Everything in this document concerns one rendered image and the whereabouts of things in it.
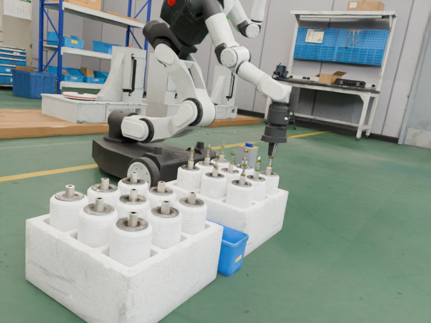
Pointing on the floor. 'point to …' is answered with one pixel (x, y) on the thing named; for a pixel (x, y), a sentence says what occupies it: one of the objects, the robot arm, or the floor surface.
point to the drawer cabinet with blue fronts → (15, 59)
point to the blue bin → (231, 250)
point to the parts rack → (81, 49)
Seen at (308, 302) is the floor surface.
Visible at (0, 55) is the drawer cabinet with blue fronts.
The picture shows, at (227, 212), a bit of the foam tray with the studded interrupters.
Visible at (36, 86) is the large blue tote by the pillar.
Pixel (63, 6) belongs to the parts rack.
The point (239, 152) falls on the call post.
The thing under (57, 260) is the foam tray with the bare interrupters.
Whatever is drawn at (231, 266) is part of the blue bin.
